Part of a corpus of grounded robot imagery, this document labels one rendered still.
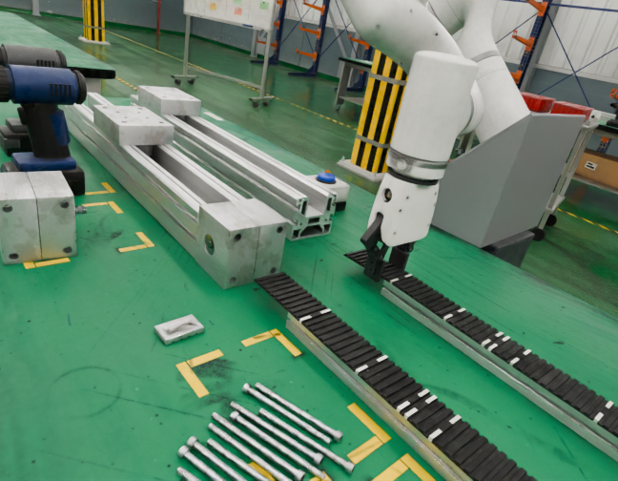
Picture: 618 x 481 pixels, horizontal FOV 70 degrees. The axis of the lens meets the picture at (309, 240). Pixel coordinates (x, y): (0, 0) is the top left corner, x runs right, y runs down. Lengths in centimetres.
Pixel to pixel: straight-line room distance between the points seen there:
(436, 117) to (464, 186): 42
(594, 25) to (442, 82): 802
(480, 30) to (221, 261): 80
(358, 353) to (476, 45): 81
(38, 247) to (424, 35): 62
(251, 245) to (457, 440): 36
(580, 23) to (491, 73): 760
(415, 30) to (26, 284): 62
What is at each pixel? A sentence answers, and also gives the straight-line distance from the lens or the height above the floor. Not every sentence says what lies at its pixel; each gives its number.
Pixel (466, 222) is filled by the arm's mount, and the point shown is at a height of 82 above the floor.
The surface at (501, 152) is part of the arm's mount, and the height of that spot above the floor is 98.
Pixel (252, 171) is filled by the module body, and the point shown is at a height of 86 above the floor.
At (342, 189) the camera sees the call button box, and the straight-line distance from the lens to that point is 98.
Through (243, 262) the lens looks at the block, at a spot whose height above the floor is 82.
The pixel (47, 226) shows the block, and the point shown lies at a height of 83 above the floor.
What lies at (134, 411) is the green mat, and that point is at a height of 78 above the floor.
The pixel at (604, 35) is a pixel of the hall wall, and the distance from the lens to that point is 854.
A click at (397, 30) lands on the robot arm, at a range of 68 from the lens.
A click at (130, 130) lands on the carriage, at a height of 90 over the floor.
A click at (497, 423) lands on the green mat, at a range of 58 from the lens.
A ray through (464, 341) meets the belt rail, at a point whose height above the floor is 79.
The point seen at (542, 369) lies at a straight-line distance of 64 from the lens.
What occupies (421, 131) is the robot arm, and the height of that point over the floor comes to 104.
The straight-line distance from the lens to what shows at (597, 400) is 64.
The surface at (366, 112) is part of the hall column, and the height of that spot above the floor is 53.
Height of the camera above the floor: 114
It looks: 26 degrees down
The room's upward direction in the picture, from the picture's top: 11 degrees clockwise
